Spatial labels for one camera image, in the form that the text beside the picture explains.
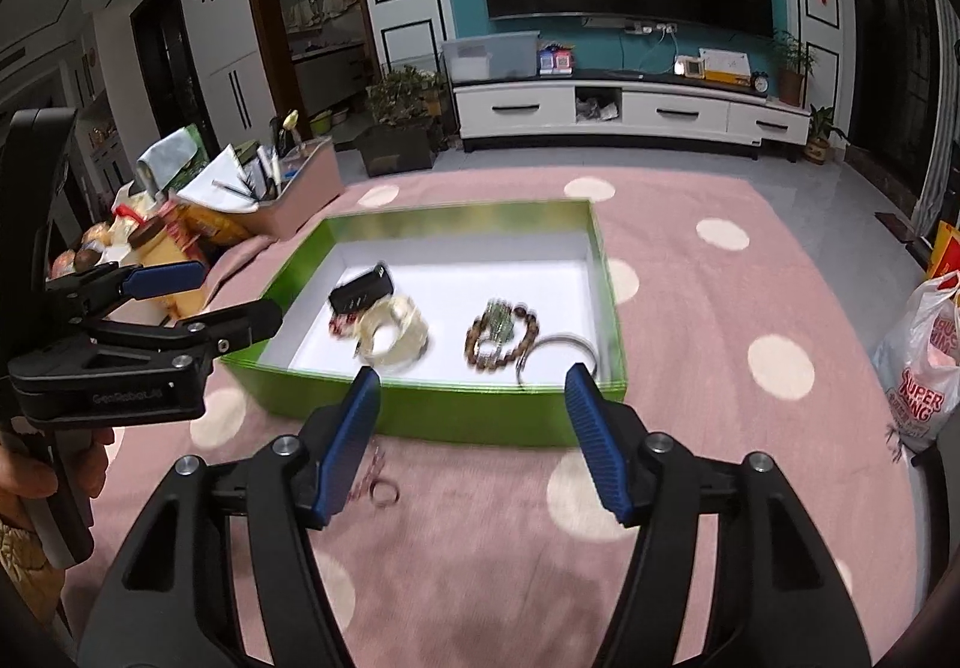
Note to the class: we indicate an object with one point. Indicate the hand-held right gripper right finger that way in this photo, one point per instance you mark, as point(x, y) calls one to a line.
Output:
point(600, 443)

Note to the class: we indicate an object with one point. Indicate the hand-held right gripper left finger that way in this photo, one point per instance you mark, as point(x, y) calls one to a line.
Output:
point(349, 443)

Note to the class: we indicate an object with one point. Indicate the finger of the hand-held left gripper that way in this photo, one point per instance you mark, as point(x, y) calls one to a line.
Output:
point(169, 278)
point(240, 327)

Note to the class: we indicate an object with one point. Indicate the green box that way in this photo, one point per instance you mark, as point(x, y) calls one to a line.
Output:
point(450, 222)

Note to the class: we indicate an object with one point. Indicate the person's left hand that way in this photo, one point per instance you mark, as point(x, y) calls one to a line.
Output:
point(30, 480)

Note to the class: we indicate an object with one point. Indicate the jar with brown lid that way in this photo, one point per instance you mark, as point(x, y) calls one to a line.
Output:
point(154, 244)

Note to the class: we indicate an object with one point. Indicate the yellow snack packet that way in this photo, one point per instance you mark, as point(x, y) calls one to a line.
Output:
point(214, 225)

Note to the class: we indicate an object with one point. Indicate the white paper sheets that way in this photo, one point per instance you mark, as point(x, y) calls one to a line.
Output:
point(210, 184)

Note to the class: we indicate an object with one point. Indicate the silver bangle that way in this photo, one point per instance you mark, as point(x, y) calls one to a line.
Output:
point(559, 338)

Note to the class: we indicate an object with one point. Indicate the green carton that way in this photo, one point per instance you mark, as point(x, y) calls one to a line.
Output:
point(187, 158)

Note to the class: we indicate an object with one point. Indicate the pink storage bin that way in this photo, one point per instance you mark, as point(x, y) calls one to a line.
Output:
point(304, 191)

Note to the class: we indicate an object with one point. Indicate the pink polka dot blanket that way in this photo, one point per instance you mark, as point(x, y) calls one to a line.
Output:
point(712, 308)

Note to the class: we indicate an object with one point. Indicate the green basin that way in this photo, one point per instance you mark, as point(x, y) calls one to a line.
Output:
point(321, 124)

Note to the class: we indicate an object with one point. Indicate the dark planter with plants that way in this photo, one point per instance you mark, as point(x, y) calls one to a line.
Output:
point(394, 146)

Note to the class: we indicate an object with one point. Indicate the white red printed plastic bag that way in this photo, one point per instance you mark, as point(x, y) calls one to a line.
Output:
point(919, 383)

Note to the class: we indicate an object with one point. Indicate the white television cabinet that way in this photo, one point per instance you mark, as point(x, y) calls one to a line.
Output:
point(525, 109)

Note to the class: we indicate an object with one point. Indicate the clear plastic storage box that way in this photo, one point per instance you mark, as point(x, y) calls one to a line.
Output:
point(487, 56)

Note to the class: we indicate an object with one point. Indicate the potted plant in yellow pot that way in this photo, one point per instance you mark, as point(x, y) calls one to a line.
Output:
point(819, 146)

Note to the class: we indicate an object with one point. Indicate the small white device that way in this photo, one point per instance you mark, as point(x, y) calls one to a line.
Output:
point(688, 68)

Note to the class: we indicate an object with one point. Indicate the black alarm clock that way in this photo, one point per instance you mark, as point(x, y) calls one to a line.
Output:
point(761, 83)

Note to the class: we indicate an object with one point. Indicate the yellow bag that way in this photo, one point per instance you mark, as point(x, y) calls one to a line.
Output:
point(946, 252)

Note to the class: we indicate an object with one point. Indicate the yellow white box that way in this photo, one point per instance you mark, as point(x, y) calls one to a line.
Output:
point(724, 66)

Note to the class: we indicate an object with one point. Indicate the potted plant in brown pot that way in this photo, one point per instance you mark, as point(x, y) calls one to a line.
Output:
point(791, 84)

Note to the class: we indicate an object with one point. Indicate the white wall power strip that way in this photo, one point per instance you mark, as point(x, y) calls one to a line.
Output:
point(652, 28)

